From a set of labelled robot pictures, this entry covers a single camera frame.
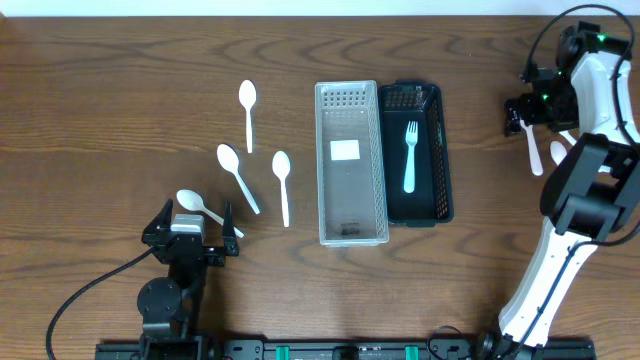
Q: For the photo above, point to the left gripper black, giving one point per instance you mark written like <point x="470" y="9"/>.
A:
<point x="187" y="247"/>

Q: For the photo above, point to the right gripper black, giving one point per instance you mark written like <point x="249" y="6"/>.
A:
<point x="530" y="100"/>

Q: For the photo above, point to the white plastic spoon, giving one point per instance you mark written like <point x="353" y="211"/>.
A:
<point x="229" y="161"/>
<point x="192" y="201"/>
<point x="281" y="167"/>
<point x="558" y="151"/>
<point x="248" y="97"/>

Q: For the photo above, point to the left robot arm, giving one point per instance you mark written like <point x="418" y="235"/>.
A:
<point x="170" y="305"/>

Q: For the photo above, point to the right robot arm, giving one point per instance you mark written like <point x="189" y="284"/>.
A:
<point x="591" y="194"/>

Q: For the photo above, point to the white plastic fork light-blue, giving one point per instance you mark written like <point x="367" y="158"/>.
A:
<point x="411" y="139"/>

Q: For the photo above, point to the black plastic basket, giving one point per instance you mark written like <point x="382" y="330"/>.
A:
<point x="431" y="202"/>

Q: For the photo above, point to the clear plastic basket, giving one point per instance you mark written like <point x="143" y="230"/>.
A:
<point x="352" y="205"/>

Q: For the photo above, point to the white label in basket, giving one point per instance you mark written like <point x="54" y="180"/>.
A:
<point x="344" y="150"/>

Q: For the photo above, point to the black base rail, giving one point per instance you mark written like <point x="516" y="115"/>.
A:
<point x="446" y="349"/>

